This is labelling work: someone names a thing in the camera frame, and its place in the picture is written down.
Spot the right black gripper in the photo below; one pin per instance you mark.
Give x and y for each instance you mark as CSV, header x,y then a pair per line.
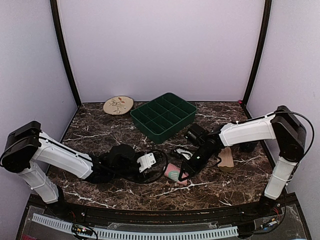
x,y
190,169

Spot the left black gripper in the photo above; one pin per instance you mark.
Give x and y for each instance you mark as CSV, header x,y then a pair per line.
x,y
144,176

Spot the pink patterned sock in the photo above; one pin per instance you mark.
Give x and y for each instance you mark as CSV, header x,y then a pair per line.
x,y
172,172

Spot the beige striped sock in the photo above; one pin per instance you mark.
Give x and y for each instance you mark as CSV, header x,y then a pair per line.
x,y
227,163

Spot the green divided organizer tray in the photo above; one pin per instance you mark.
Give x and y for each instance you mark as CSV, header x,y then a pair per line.
x,y
163,117

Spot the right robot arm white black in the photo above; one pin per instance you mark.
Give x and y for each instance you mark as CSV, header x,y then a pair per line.
x,y
281,125

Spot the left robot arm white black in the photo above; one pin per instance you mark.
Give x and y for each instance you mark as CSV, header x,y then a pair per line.
x,y
28,145

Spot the beige floral plate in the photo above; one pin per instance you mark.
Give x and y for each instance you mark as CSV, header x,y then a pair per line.
x,y
118,105

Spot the dark blue mug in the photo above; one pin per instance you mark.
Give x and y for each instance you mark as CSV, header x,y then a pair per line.
x,y
248,147

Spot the small circuit board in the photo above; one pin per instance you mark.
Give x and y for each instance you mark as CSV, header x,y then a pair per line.
x,y
80,230

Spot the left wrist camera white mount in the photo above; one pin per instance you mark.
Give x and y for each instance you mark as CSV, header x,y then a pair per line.
x,y
146,161

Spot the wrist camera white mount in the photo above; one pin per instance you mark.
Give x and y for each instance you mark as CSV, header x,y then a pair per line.
x,y
181,153
146,161

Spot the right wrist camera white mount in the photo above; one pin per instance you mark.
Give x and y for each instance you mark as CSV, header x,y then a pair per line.
x,y
181,153

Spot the black front table rail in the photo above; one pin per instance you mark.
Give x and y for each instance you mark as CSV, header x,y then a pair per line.
x,y
96,215

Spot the white slotted cable duct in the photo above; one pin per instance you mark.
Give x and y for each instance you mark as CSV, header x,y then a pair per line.
x,y
119,231

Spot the left black frame post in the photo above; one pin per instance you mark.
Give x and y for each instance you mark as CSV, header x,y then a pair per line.
x,y
63,51

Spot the black frame post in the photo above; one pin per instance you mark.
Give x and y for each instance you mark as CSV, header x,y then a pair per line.
x,y
258,53
63,51

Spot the right black frame post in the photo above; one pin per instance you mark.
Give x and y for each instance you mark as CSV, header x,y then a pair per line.
x,y
258,53

